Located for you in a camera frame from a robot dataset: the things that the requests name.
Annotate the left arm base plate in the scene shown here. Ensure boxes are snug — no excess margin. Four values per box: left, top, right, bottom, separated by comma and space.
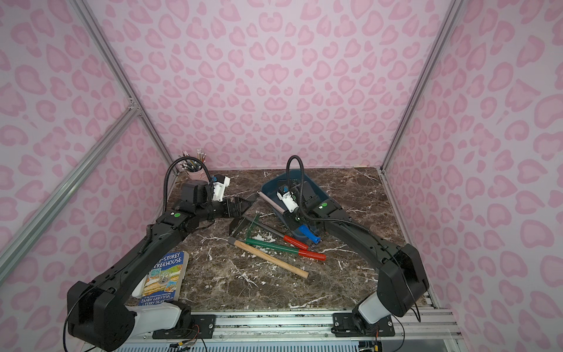
152, 314, 217, 340

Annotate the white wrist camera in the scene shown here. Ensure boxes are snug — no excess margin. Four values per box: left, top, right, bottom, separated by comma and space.
277, 185, 299, 213
212, 174, 230, 202

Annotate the teal plastic storage box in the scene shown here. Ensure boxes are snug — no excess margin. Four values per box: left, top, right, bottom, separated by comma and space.
261, 170, 350, 237

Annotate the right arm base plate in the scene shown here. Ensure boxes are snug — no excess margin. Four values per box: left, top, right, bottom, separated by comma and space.
331, 312, 395, 337

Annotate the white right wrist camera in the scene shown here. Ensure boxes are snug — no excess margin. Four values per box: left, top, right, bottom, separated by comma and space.
277, 185, 299, 213

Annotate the colored pencils bunch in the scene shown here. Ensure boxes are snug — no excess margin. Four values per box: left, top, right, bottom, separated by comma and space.
180, 148, 207, 172

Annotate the silver tool blue handle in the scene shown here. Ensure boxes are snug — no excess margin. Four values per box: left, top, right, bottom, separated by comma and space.
298, 224, 321, 244

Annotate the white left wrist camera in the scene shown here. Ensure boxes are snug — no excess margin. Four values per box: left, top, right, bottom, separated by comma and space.
212, 174, 230, 202

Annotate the grey rake red handle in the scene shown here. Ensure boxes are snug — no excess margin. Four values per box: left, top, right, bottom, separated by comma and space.
229, 216, 309, 250

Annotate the pink pencil cup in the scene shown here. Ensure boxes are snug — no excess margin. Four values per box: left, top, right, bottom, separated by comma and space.
188, 170, 208, 181

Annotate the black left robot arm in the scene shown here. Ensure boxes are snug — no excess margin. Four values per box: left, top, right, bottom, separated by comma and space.
63, 168, 257, 351

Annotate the aluminium front rail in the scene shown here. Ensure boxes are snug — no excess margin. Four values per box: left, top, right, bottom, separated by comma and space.
116, 309, 467, 351

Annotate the wooden handle hammer tool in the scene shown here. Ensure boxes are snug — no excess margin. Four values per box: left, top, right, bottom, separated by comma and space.
227, 237, 309, 279

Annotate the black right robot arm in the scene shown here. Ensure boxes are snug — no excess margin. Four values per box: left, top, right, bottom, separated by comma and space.
285, 155, 430, 332

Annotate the green rake red handle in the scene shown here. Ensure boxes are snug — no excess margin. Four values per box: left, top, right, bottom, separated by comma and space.
245, 225, 326, 261

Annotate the grey hoe red handle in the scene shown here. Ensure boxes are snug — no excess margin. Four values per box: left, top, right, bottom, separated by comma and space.
257, 191, 285, 214

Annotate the blue treehouse book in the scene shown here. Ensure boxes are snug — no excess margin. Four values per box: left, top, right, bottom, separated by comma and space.
132, 251, 189, 306

